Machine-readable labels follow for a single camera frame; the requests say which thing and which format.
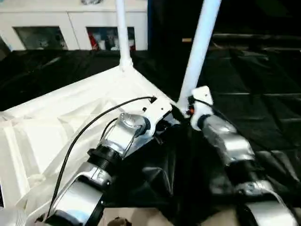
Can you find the white plastic table leg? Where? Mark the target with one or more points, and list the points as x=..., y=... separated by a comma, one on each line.
x=124, y=35
x=200, y=47

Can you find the white plastic table top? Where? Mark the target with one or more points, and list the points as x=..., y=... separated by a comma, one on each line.
x=58, y=113

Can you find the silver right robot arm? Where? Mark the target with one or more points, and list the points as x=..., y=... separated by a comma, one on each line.
x=230, y=141

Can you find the black mat cloth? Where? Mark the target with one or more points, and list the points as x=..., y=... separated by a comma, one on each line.
x=247, y=94

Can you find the grey metal bar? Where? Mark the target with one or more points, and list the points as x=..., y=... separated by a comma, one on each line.
x=258, y=35

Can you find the white glass-door cabinet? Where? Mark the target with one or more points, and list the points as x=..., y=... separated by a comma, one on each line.
x=70, y=23

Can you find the grey bundle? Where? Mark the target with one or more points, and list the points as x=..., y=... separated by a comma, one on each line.
x=90, y=2

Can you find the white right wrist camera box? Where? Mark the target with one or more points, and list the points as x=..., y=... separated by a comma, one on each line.
x=202, y=99

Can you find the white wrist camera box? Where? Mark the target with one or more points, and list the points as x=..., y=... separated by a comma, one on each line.
x=202, y=99
x=157, y=110

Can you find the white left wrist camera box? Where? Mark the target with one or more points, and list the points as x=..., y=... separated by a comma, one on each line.
x=157, y=110

